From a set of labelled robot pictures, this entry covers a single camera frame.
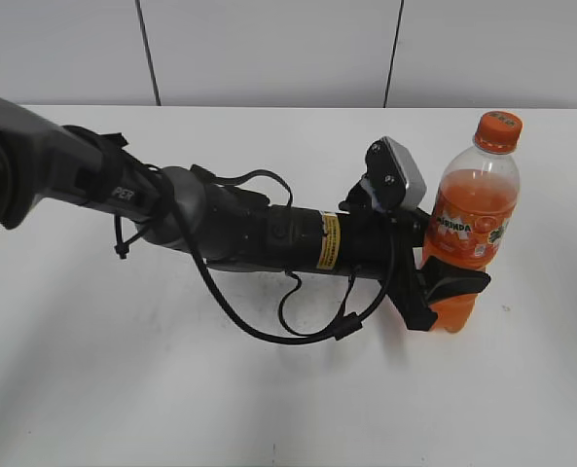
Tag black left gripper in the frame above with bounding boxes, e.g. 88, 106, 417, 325
339, 178, 491, 332

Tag orange Mirinda soda bottle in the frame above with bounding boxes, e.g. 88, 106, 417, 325
419, 140, 521, 335

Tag orange bottle cap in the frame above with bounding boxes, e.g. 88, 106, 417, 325
473, 110, 523, 154

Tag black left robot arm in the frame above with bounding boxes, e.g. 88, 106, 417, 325
0, 98, 490, 332

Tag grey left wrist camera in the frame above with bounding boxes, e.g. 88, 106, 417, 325
360, 136, 426, 213

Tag black camera cable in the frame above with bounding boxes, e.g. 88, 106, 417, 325
112, 167, 399, 344

